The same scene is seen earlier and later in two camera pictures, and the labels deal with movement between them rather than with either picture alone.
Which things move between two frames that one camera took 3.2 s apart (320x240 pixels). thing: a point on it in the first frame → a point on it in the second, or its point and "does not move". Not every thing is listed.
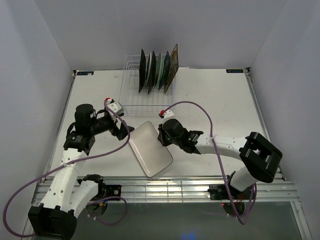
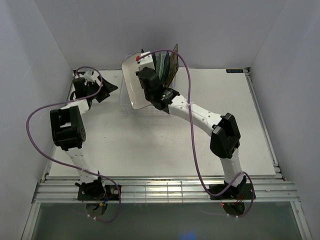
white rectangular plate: (152, 156) → (130, 66)
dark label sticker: (234, 70) does not move
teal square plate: (165, 70) does not move
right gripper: (161, 136) → (140, 68)
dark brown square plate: (173, 67) does not move
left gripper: (121, 133) → (106, 89)
